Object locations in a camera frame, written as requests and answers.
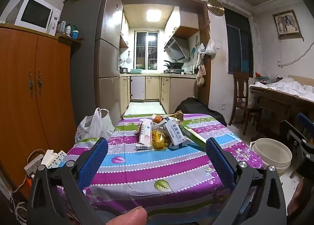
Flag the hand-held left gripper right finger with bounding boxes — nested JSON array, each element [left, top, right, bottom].
[[205, 137, 288, 225]]

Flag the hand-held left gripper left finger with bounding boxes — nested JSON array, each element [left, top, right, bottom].
[[26, 137, 109, 225]]

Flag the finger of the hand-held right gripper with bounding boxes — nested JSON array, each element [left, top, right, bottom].
[[280, 113, 314, 142]]

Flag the white plastic bucket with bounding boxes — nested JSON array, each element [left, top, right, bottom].
[[250, 138, 293, 174]]

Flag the green box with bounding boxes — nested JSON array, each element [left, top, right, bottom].
[[179, 123, 208, 150]]

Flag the long white packet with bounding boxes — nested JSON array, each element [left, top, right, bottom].
[[135, 118, 154, 151]]

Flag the gold foil wrapper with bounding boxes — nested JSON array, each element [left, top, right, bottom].
[[169, 110, 185, 122]]

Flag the yellow plastic wrapper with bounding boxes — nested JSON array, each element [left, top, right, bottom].
[[151, 129, 170, 151]]

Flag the person's right hand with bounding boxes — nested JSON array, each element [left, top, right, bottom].
[[287, 178, 314, 216]]

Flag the person's left hand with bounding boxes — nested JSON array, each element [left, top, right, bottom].
[[105, 206, 148, 225]]

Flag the dark wooden table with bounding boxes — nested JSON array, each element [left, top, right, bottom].
[[250, 85, 314, 140]]

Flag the white sheet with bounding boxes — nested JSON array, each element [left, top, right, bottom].
[[254, 77, 314, 103]]

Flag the beige headboard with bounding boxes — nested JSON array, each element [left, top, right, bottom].
[[288, 75, 314, 86]]

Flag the striped floral tablecloth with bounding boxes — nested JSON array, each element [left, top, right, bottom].
[[57, 113, 264, 218]]

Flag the black bag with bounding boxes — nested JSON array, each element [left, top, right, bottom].
[[175, 97, 227, 127]]

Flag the white power strip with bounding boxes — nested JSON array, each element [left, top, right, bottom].
[[24, 154, 45, 179]]

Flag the wooden chair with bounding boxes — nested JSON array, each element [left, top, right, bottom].
[[229, 71, 263, 128]]

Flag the orange wooden cabinet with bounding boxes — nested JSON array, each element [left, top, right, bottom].
[[0, 24, 82, 198]]

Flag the beige kitchen base cabinets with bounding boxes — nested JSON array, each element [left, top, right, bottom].
[[119, 73, 198, 115]]

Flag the hanging cloths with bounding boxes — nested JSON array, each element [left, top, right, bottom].
[[194, 43, 207, 88]]

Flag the framed picture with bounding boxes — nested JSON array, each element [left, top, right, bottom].
[[272, 10, 303, 38]]

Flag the dark window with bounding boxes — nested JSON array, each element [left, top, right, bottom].
[[224, 7, 254, 78]]

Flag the black wok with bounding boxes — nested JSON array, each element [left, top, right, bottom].
[[163, 60, 184, 68]]

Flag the hanging white plastic bag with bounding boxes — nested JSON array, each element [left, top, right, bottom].
[[204, 38, 217, 56]]

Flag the grey refrigerator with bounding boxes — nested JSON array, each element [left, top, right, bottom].
[[60, 0, 122, 140]]

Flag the barred kitchen window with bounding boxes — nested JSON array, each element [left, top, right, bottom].
[[134, 31, 159, 70]]

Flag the steel range hood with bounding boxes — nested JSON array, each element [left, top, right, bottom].
[[163, 36, 190, 61]]

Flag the square ceiling light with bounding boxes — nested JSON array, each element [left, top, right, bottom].
[[146, 9, 162, 23]]

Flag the white microwave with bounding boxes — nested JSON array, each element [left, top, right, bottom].
[[5, 0, 61, 36]]

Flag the white wall cable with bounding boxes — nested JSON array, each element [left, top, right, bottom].
[[278, 40, 314, 68]]

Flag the gold wall clock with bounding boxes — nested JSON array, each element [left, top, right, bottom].
[[206, 0, 225, 17]]

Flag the kitchen wall cabinet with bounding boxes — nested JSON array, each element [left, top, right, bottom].
[[165, 6, 200, 40]]

